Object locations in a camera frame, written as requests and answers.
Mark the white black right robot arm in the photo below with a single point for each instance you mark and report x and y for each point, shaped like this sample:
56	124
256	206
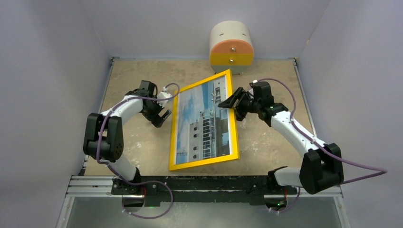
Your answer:
321	167

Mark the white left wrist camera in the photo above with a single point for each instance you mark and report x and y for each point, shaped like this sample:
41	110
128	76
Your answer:
164	95

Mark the yellow wooden picture frame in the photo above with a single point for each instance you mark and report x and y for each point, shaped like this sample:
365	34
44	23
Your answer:
234	142

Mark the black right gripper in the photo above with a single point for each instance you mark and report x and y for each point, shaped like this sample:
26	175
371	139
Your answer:
240	95

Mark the building and sky photo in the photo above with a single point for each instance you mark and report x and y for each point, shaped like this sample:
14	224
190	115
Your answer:
202	128

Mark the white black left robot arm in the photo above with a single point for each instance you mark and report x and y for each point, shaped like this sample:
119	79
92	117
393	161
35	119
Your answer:
104	138

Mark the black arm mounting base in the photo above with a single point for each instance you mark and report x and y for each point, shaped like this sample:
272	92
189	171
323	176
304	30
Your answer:
254	190

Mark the aluminium rail frame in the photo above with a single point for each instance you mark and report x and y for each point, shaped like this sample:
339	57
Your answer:
261	149

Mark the round pastel drawer cabinet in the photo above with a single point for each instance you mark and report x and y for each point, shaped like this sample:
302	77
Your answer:
230	47

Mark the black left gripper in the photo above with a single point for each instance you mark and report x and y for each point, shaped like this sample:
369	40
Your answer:
153	118

